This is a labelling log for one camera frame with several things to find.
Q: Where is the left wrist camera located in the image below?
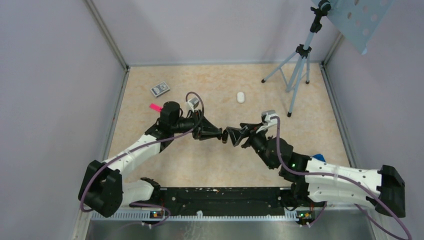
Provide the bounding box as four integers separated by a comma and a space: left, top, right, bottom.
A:
185, 97, 200, 116

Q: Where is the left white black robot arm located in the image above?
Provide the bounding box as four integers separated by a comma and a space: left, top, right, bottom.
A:
78, 101, 223, 218

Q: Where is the pink marker piece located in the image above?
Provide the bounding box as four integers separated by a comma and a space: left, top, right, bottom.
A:
149, 103, 163, 113

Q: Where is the white toothed cable rail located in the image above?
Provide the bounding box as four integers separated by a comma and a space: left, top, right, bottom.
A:
91, 210, 299, 222

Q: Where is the white earbud charging case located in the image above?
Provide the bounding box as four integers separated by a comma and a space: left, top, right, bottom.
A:
236, 91, 246, 104

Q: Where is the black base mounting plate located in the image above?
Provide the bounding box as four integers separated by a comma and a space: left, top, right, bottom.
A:
145, 187, 324, 217

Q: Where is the perforated blue metal panel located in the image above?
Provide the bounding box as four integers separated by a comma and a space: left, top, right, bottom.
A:
311, 0, 394, 55

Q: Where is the light blue tripod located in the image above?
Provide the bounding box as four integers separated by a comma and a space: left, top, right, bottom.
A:
261, 0, 332, 118

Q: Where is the playing card deck box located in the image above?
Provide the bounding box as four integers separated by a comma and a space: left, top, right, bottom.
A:
150, 81, 170, 98

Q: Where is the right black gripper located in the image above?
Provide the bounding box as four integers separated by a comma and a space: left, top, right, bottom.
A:
227, 121, 276, 170

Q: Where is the purple cable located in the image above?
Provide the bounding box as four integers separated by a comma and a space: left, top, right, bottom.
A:
79, 91, 206, 228
270, 115, 413, 240

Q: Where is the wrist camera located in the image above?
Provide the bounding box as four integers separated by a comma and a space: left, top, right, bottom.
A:
255, 110, 278, 133
185, 97, 200, 116

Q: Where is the blue toy car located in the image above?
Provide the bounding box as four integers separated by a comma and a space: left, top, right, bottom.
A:
312, 154, 326, 163

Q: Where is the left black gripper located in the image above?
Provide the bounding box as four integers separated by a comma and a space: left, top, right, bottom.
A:
171, 109, 222, 141

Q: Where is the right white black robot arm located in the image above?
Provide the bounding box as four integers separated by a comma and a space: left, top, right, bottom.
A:
222, 123, 406, 218

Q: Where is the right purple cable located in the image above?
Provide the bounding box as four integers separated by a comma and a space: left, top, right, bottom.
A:
270, 115, 413, 240

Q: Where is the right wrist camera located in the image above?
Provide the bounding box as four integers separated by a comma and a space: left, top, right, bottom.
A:
255, 110, 278, 133

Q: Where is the black earbud case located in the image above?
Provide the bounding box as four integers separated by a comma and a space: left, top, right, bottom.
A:
221, 129, 229, 144

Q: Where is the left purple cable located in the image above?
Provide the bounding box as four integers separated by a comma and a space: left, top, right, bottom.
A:
79, 91, 206, 228

